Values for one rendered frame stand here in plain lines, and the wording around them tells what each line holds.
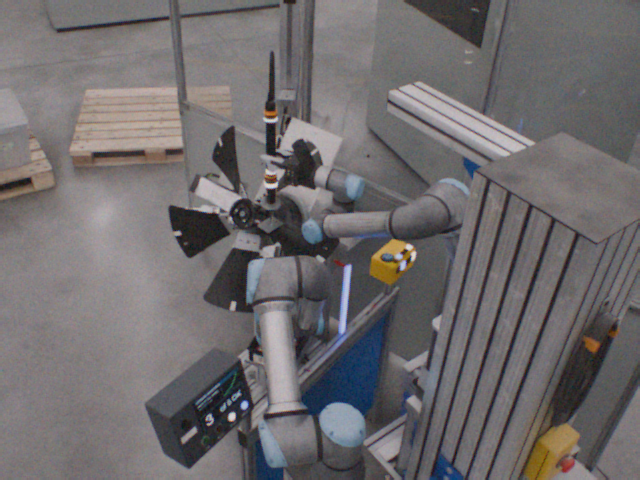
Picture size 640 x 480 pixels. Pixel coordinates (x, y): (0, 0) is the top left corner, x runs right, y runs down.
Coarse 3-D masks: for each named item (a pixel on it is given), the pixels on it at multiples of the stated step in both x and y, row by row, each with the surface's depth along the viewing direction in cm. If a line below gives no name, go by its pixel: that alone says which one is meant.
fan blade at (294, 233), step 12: (276, 228) 233; (288, 228) 234; (300, 228) 235; (276, 240) 228; (288, 240) 229; (300, 240) 229; (324, 240) 230; (336, 240) 230; (288, 252) 225; (300, 252) 225; (312, 252) 226; (324, 252) 226
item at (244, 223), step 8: (240, 200) 235; (248, 200) 234; (256, 200) 245; (232, 208) 236; (240, 208) 235; (248, 208) 233; (256, 208) 232; (264, 208) 238; (232, 216) 236; (240, 216) 235; (248, 216) 233; (256, 216) 232; (264, 216) 237; (232, 224) 235; (240, 224) 235; (248, 224) 232; (256, 224) 234; (248, 232) 239; (256, 232) 243
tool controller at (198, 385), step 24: (216, 360) 178; (240, 360) 177; (168, 384) 172; (192, 384) 170; (216, 384) 171; (240, 384) 179; (168, 408) 164; (192, 408) 166; (216, 408) 173; (240, 408) 181; (168, 432) 165; (192, 432) 168; (168, 456) 174; (192, 456) 170
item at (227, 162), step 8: (232, 128) 242; (224, 136) 247; (232, 136) 242; (216, 144) 253; (224, 144) 247; (232, 144) 242; (224, 152) 248; (232, 152) 242; (216, 160) 256; (224, 160) 249; (232, 160) 243; (224, 168) 252; (232, 168) 243; (232, 176) 245; (232, 184) 249
